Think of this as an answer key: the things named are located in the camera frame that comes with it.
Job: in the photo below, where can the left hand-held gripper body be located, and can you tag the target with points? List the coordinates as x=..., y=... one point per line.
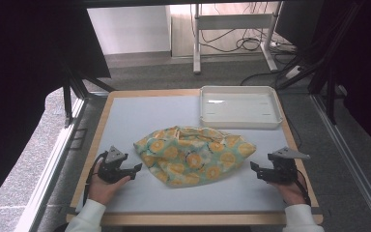
x=114, y=161

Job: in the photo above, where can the silver metal rail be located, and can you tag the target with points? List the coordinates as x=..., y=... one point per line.
x=50, y=164
x=354, y=161

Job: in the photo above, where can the person's right hand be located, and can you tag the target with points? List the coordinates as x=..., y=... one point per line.
x=293, y=193

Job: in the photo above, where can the white desk frame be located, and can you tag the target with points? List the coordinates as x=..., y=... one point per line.
x=235, y=21

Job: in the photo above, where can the yellow flower patterned cloth bag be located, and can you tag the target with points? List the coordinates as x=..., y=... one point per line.
x=193, y=154

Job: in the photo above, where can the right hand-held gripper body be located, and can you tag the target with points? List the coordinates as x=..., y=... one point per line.
x=283, y=169

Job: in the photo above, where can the dark floor plate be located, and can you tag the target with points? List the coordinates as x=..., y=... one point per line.
x=78, y=138

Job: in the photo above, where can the white power strip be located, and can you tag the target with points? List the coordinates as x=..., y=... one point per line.
x=293, y=72

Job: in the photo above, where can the grey table mat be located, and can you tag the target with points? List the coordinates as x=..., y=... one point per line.
x=161, y=112

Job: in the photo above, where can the dark curtain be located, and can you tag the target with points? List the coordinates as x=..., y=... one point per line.
x=22, y=80
x=370, y=64

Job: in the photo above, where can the white plastic tray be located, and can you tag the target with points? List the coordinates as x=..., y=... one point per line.
x=240, y=108

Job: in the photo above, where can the person's left hand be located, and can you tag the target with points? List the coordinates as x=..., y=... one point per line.
x=101, y=191

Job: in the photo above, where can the black metal stand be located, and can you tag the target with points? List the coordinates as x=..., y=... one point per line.
x=330, y=64
x=74, y=87

